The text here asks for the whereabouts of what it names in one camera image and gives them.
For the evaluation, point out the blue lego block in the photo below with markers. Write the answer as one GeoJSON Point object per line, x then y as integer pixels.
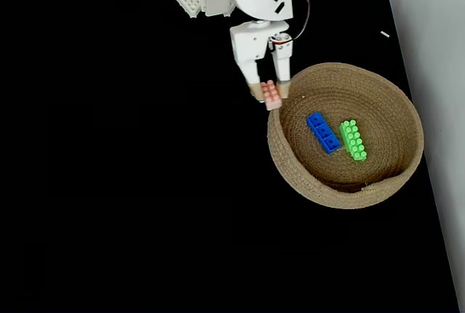
{"type": "Point", "coordinates": [324, 133]}

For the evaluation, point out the pink lego block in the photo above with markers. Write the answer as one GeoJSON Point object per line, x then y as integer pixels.
{"type": "Point", "coordinates": [271, 95]}

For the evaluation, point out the small grey tape piece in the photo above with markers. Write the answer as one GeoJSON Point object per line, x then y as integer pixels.
{"type": "Point", "coordinates": [385, 34]}

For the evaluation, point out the green lego block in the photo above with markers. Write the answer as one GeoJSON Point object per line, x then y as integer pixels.
{"type": "Point", "coordinates": [353, 140]}

